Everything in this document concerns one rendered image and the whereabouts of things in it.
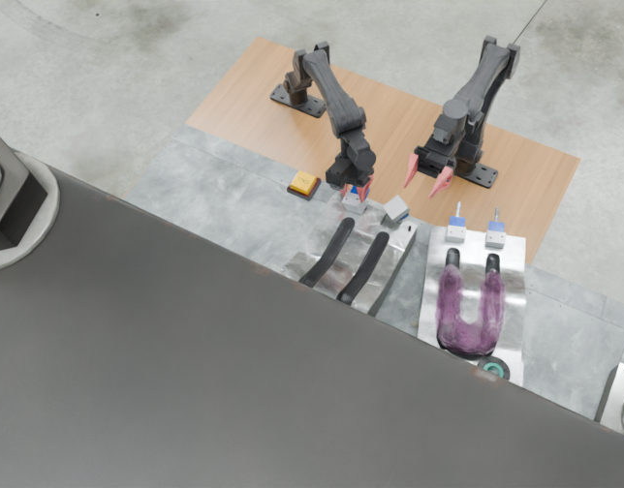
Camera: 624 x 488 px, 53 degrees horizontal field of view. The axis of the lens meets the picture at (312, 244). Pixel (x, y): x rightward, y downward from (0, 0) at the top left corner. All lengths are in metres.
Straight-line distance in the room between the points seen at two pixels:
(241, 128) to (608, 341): 1.28
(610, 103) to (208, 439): 3.11
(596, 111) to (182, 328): 3.01
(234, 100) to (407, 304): 0.94
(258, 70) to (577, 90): 1.73
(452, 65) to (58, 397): 3.08
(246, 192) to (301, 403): 1.58
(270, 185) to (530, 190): 0.79
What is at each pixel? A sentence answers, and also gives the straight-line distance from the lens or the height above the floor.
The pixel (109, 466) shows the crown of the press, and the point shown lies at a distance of 0.45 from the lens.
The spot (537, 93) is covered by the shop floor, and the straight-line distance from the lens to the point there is 3.34.
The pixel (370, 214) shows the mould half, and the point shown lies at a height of 0.89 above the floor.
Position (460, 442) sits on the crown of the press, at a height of 2.01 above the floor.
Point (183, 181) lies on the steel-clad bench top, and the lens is 2.04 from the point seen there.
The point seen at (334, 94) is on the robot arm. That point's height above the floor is 1.20.
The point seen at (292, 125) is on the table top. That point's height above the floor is 0.80.
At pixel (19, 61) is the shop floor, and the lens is 3.95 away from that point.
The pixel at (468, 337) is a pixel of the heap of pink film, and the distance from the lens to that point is 1.64.
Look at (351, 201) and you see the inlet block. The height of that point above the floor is 0.94.
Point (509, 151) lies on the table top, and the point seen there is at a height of 0.80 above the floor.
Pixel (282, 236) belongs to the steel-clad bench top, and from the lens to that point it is 1.87.
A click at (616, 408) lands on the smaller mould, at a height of 0.87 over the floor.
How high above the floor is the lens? 2.42
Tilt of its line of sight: 61 degrees down
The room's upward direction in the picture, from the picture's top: 9 degrees counter-clockwise
